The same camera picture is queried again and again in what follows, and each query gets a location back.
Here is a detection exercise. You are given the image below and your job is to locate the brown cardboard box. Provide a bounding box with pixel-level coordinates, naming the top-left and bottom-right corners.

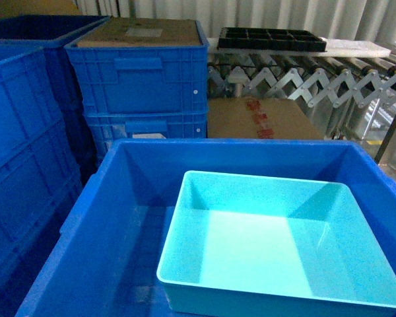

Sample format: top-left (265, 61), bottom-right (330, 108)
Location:
top-left (207, 97), bottom-right (323, 140)

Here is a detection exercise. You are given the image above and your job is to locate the large blue plastic bin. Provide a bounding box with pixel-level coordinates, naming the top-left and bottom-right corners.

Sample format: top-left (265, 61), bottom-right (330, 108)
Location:
top-left (17, 139), bottom-right (396, 316)

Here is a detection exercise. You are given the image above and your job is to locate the black compartment tray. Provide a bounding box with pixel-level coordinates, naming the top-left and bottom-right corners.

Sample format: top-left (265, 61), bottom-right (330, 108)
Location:
top-left (217, 27), bottom-right (327, 52)

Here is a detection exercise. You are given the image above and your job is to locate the dark blue rear crate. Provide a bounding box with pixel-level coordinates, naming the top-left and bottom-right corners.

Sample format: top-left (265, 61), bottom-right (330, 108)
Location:
top-left (0, 15), bottom-right (109, 178)

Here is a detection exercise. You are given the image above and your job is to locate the cardboard sheet on crate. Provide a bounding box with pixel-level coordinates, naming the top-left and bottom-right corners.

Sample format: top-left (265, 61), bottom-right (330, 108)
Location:
top-left (76, 17), bottom-right (201, 48)

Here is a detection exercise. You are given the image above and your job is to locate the lower blue stacking crate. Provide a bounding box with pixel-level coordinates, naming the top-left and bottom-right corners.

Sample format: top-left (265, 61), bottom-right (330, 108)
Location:
top-left (84, 111), bottom-right (207, 159)

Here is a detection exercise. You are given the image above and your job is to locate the teal plastic tray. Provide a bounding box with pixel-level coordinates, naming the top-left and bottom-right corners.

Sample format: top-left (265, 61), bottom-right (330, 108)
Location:
top-left (156, 170), bottom-right (396, 316)

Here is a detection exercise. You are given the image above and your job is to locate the upper blue stacking crate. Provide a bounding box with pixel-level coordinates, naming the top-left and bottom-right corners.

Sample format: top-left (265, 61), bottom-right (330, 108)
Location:
top-left (65, 20), bottom-right (209, 116)

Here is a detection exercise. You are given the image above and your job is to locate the dark metal post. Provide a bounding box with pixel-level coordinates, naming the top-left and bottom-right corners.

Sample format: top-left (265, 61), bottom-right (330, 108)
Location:
top-left (374, 115), bottom-right (396, 165)

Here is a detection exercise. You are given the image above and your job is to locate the left blue crate stack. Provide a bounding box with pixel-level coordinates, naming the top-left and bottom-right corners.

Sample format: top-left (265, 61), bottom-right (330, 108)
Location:
top-left (0, 44), bottom-right (82, 316)

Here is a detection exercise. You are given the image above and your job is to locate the blue stacking crate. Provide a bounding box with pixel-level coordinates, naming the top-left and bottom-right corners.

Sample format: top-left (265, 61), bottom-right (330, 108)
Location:
top-left (84, 111), bottom-right (207, 159)
top-left (65, 20), bottom-right (209, 116)

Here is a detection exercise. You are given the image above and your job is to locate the expandable roller conveyor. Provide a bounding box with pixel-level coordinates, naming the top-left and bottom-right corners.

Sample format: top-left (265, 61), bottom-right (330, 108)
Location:
top-left (207, 43), bottom-right (396, 140)

